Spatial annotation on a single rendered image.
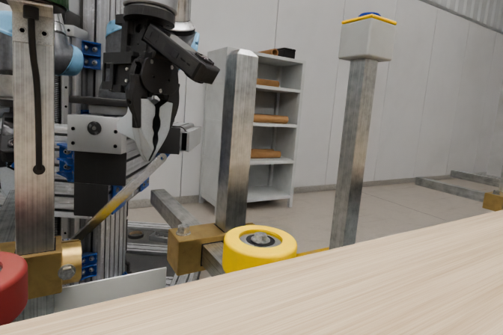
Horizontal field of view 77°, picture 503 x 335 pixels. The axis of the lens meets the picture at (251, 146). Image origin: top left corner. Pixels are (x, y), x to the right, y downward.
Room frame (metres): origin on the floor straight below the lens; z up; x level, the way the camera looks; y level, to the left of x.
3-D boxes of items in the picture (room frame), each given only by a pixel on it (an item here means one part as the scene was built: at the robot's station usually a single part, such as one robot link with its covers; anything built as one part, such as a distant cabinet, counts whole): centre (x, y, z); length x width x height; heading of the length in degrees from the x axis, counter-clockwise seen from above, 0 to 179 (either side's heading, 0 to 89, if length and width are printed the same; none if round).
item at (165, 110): (0.48, 0.16, 1.00); 0.06 x 0.03 x 0.09; 62
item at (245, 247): (0.33, -0.02, 0.85); 0.08 x 0.08 x 0.11
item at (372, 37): (0.61, -0.20, 1.18); 0.07 x 0.07 x 0.08; 32
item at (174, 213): (0.50, 0.09, 0.83); 0.43 x 0.03 x 0.04; 32
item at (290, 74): (3.29, 0.01, 0.78); 0.90 x 0.45 x 1.55; 121
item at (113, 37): (0.97, 0.39, 1.21); 0.13 x 0.12 x 0.14; 101
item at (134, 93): (0.44, 0.16, 1.05); 0.05 x 0.02 x 0.09; 152
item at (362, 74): (0.61, -0.20, 0.93); 0.05 x 0.04 x 0.45; 122
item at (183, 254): (0.46, 0.04, 0.84); 0.13 x 0.06 x 0.05; 122
